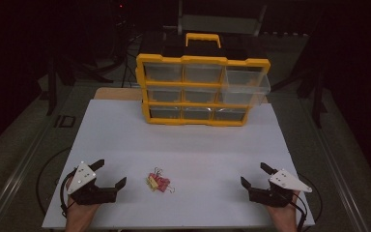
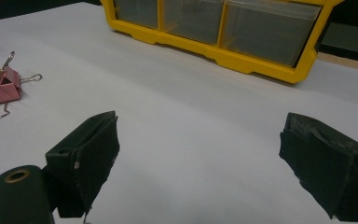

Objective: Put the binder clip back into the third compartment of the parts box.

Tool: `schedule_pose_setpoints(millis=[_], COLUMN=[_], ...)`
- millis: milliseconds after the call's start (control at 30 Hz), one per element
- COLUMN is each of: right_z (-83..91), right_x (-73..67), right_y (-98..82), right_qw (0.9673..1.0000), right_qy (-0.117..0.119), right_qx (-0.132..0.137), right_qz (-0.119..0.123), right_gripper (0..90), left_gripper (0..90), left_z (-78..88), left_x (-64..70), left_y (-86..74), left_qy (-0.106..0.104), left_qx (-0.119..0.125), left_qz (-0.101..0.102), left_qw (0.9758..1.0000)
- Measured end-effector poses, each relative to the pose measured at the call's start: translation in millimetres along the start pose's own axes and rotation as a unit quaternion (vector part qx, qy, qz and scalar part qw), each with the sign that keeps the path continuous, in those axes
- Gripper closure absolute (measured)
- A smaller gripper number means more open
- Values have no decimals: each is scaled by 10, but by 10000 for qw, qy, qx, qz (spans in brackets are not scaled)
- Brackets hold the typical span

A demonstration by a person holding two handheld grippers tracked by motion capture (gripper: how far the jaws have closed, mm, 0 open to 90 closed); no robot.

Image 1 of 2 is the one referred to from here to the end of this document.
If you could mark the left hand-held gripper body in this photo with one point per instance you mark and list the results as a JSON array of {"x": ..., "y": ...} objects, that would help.
[{"x": 87, "y": 193}]

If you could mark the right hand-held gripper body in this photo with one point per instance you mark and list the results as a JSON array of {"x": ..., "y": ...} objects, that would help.
[{"x": 270, "y": 196}]

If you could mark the yellow binder clip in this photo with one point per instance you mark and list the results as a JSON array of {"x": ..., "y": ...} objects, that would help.
[{"x": 152, "y": 183}]

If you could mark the pulled-out clear plastic drawer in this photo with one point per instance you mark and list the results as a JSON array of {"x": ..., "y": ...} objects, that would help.
[{"x": 244, "y": 87}]

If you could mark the yellow black storage organizer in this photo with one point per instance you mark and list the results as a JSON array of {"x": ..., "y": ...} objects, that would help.
[{"x": 203, "y": 59}]

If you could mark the person's left hand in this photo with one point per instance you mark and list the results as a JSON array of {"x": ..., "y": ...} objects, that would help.
[{"x": 79, "y": 212}]

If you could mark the person's right hand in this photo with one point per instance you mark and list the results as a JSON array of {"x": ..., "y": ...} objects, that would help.
[{"x": 285, "y": 214}]

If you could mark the white board table cover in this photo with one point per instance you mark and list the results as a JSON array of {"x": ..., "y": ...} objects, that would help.
[{"x": 190, "y": 145}]

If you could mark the black stand legs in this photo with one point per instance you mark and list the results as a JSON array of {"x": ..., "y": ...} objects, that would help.
[{"x": 315, "y": 96}]

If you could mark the set of closed clear drawers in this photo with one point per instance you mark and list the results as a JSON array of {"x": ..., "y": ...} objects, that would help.
[{"x": 164, "y": 72}]

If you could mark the grey metal frame stand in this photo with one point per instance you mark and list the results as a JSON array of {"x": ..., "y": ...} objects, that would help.
[{"x": 219, "y": 23}]

